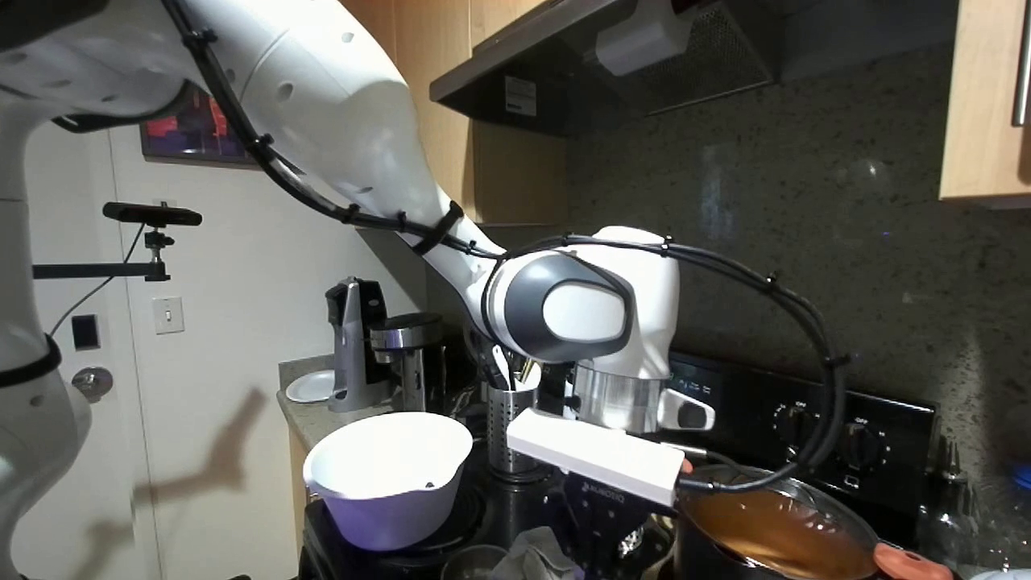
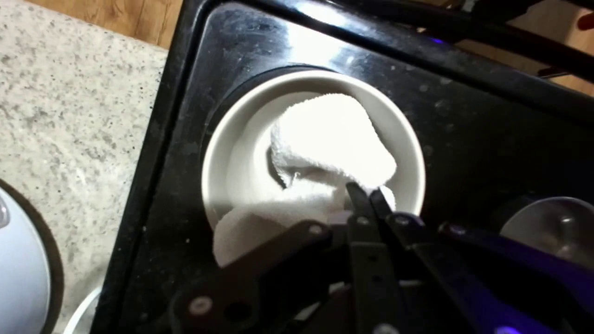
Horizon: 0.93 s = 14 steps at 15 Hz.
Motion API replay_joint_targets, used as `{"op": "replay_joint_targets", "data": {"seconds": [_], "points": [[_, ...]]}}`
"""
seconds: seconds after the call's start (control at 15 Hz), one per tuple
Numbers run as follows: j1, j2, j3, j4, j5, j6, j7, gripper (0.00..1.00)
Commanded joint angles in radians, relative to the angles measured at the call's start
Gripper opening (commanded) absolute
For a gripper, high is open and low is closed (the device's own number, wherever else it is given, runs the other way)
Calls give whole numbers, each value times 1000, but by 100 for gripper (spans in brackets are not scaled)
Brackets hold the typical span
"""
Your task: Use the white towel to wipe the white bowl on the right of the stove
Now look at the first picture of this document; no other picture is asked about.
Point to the white box on hood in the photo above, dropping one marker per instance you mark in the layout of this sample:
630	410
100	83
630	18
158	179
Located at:
645	32

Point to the white light switch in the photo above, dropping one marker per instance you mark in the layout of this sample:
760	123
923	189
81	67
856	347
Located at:
168	315

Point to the light wood cabinet beside hood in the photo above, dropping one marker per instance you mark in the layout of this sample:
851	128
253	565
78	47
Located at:
984	96

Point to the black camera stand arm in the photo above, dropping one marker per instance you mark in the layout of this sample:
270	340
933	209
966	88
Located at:
109	269

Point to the black stove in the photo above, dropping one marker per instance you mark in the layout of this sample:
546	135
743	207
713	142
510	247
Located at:
891	438

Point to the dark glass bottle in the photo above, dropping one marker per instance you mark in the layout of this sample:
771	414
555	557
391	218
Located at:
945	504

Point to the round metal door knob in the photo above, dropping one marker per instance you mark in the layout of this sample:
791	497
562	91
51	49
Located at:
92	383

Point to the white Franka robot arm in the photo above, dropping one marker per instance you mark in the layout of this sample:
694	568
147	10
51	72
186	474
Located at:
324	107

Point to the perforated metal utensil holder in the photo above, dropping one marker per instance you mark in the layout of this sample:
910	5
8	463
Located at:
506	430

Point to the large white mixing bowl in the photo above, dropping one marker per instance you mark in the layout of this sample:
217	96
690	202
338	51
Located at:
387	471

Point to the wide light wood upper cabinet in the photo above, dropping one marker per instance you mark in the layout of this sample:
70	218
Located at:
504	170

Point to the dark framed wall picture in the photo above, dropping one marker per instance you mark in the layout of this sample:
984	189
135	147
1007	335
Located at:
181	134

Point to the black stereo camera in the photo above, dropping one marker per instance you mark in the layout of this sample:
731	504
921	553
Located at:
150	213

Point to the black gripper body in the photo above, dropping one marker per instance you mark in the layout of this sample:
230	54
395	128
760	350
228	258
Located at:
613	515

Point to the blender with glass jar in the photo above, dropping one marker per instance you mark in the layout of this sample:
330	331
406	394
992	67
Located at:
353	341

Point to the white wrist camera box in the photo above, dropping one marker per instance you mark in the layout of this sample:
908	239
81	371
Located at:
600	455

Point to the dark range hood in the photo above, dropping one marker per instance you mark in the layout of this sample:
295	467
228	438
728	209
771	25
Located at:
687	83

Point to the small white dish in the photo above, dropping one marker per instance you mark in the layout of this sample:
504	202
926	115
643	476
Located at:
311	388

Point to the black wall box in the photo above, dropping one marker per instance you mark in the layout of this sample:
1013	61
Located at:
84	331

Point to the red rounded kitchen item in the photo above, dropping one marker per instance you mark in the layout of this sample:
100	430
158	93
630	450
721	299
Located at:
913	560

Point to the white towel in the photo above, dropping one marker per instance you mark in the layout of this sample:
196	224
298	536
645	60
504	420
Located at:
544	553

